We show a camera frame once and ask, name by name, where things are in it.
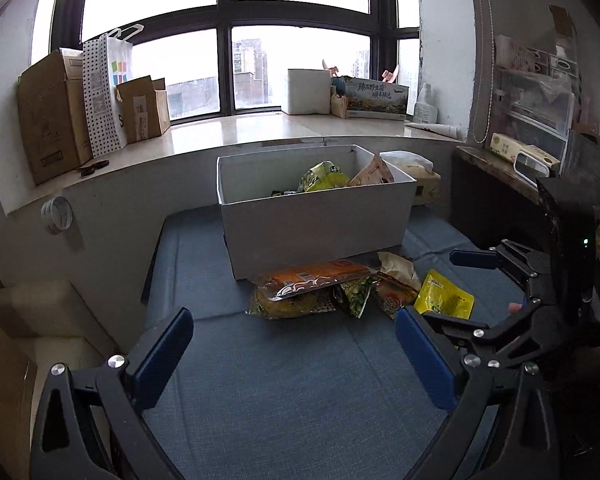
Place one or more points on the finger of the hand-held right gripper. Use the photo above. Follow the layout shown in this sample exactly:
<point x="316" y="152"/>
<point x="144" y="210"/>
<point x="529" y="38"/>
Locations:
<point x="460" y="327"/>
<point x="475" y="258"/>

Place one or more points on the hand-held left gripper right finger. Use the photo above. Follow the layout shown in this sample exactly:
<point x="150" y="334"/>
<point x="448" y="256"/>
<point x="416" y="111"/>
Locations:
<point x="425" y="360"/>

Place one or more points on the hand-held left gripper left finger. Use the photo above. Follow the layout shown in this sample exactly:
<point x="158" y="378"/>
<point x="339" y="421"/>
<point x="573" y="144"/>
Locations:
<point x="162" y="355"/>

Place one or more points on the brown orange snack packet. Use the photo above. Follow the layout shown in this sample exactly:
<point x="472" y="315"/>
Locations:
<point x="395" y="295"/>

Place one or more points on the small green seaweed packet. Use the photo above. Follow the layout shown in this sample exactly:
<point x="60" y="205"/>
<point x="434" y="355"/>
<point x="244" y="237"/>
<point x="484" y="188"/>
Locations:
<point x="357" y="297"/>

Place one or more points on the pale pink snack packet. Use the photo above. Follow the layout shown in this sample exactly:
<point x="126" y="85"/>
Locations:
<point x="372" y="172"/>

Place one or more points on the yellow brown snack packet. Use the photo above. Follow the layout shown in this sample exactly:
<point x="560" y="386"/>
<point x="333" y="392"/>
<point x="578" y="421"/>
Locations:
<point x="290" y="307"/>

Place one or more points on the long orange snack packet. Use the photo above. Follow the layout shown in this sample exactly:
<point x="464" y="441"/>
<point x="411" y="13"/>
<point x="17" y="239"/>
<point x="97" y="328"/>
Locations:
<point x="320" y="272"/>

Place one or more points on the white storage box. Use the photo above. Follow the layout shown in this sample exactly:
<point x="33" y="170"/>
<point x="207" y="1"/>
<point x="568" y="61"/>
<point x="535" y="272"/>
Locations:
<point x="315" y="230"/>

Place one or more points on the large green seaweed packet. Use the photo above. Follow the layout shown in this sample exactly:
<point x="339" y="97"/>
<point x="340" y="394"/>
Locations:
<point x="322" y="177"/>

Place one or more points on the dark brown gold packet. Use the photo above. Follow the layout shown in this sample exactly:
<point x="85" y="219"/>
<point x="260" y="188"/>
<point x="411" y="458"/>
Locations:
<point x="284" y="193"/>

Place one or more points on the soft tissue pack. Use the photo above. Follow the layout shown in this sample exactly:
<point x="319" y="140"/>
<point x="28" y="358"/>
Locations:
<point x="425" y="185"/>

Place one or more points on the wooden side shelf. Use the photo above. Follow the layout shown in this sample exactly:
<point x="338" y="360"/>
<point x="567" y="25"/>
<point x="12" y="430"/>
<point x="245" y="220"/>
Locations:
<point x="480" y="160"/>

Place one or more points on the green white tissue box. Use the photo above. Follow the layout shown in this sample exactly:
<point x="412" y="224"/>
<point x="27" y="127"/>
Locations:
<point x="510" y="145"/>

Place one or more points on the blue cloth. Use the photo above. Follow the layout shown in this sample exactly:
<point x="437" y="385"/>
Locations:
<point x="280" y="385"/>

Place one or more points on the beige box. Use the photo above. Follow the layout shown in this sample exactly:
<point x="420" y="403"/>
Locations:
<point x="40" y="310"/>

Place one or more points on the white tube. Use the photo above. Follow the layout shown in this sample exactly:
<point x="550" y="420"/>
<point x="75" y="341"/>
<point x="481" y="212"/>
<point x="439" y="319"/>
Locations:
<point x="435" y="130"/>

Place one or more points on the clear plastic drawer unit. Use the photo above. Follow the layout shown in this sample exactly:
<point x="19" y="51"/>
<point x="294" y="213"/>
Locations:
<point x="535" y="110"/>

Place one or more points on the white plastic bottle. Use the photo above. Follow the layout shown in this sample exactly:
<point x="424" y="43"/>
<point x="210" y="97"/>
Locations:
<point x="425" y="105"/>

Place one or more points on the flat brown cardboard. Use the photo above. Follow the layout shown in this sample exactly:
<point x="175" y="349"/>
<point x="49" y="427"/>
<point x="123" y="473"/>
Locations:
<point x="0" y="385"/>

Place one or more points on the landscape printed box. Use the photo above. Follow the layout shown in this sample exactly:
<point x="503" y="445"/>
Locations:
<point x="375" y="100"/>

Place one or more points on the floral storage box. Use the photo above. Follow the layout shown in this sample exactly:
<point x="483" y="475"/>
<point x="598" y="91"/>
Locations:
<point x="517" y="55"/>

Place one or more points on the black scissors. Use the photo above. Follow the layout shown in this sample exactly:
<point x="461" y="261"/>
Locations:
<point x="92" y="168"/>

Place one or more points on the pink plastic item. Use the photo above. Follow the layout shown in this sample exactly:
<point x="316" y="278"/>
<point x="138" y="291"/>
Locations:
<point x="329" y="66"/>
<point x="391" y="74"/>

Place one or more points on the small brown paper bag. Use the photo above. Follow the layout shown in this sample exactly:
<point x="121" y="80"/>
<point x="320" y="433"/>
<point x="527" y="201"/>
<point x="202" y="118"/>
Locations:
<point x="337" y="106"/>

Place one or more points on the plain white box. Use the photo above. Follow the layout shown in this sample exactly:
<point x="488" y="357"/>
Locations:
<point x="307" y="92"/>

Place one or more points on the small open cardboard box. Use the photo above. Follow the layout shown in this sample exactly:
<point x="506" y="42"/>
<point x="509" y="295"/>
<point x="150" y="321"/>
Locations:
<point x="140" y="115"/>

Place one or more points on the polka dot paper bag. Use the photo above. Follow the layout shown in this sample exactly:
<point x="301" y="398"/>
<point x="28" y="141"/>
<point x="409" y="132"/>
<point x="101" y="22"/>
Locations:
<point x="97" y="110"/>

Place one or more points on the large cardboard box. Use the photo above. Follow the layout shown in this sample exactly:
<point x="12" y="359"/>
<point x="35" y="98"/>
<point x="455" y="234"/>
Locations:
<point x="45" y="115"/>

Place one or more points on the white paper bag coloured squares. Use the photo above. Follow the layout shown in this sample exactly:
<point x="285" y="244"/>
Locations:
<point x="120" y="60"/>

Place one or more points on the round white wall fitting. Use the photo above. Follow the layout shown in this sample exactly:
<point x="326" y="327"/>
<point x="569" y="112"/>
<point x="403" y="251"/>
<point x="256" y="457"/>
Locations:
<point x="57" y="215"/>

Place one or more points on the black window frame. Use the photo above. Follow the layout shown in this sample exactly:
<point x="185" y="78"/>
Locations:
<point x="225" y="10"/>

